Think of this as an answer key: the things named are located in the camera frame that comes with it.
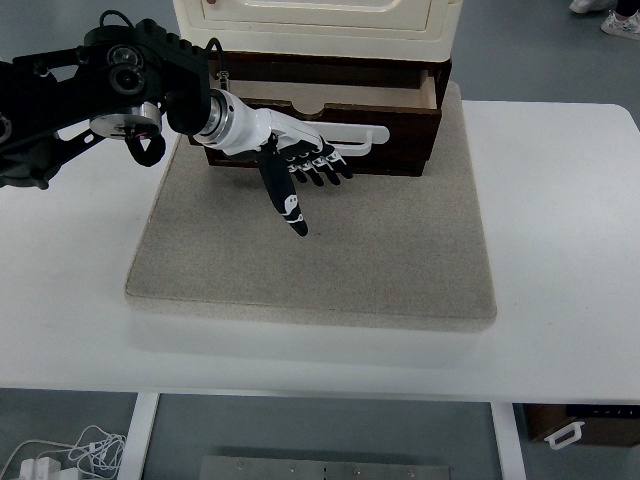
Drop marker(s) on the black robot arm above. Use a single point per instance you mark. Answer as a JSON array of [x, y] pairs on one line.
[[50, 100]]

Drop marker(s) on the white table leg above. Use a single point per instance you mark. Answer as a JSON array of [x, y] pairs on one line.
[[510, 445], [137, 440]]

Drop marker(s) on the person's white shoe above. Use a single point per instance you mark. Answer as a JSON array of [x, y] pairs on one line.
[[620, 25], [587, 5]]

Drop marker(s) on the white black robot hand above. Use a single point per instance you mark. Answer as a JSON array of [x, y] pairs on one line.
[[250, 130]]

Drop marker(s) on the white power adapter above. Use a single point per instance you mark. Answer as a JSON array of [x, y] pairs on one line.
[[37, 469]]

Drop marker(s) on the dark wood drawer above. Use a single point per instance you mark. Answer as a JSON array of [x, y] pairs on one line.
[[400, 135]]

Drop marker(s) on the beige fabric mat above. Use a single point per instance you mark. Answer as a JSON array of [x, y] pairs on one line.
[[310, 260]]

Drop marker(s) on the brown wooden box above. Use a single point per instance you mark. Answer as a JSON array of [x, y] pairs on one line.
[[605, 430]]

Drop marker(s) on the person's leg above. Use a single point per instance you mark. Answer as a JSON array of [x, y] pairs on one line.
[[629, 6]]

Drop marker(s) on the cream plastic cabinet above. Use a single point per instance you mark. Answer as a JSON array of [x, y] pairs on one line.
[[320, 42]]

